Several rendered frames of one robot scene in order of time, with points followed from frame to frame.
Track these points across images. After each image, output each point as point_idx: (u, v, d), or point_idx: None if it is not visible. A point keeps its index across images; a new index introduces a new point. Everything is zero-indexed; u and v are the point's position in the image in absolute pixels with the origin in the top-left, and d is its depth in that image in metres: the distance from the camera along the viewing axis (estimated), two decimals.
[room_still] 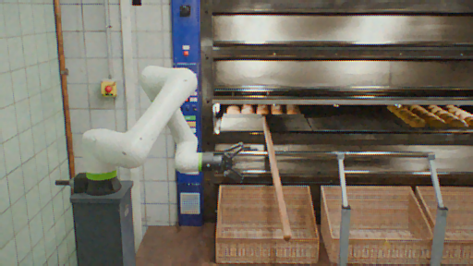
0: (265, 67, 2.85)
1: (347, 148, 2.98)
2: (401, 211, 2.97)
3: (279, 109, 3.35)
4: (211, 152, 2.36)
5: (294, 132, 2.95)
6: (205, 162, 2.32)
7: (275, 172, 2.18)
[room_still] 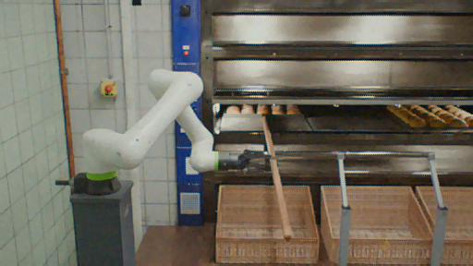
0: (265, 67, 2.85)
1: (347, 148, 2.98)
2: (401, 211, 2.97)
3: (279, 109, 3.35)
4: (227, 151, 2.36)
5: (294, 132, 2.95)
6: (222, 161, 2.32)
7: (275, 172, 2.18)
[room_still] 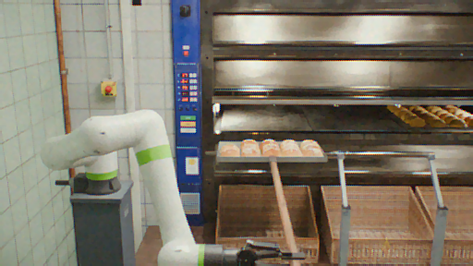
0: (265, 67, 2.85)
1: (347, 148, 2.98)
2: (401, 211, 2.97)
3: (293, 150, 2.42)
4: (219, 245, 1.43)
5: (294, 132, 2.95)
6: (210, 263, 1.39)
7: None
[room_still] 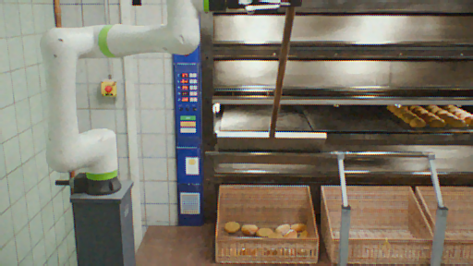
0: (265, 67, 2.85)
1: (347, 148, 2.98)
2: (401, 211, 2.97)
3: (293, 231, 2.85)
4: None
5: (294, 132, 2.95)
6: None
7: None
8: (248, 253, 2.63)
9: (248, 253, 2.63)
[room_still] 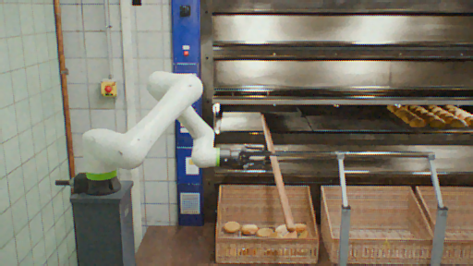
0: (265, 67, 2.85)
1: (347, 148, 2.98)
2: (401, 211, 2.97)
3: (293, 231, 2.85)
4: (228, 148, 2.41)
5: (294, 132, 2.95)
6: (223, 157, 2.37)
7: (276, 167, 2.22)
8: (248, 253, 2.63)
9: (248, 253, 2.63)
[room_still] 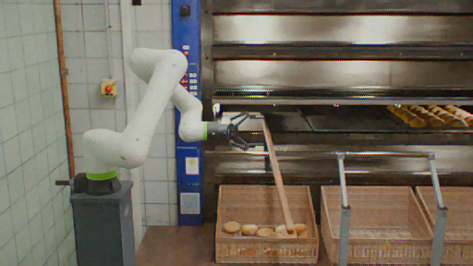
0: (265, 67, 2.85)
1: (347, 148, 2.98)
2: (401, 211, 2.97)
3: (293, 231, 2.85)
4: (216, 121, 2.36)
5: (294, 132, 2.95)
6: (211, 130, 2.32)
7: (276, 168, 2.22)
8: (248, 253, 2.63)
9: (248, 253, 2.63)
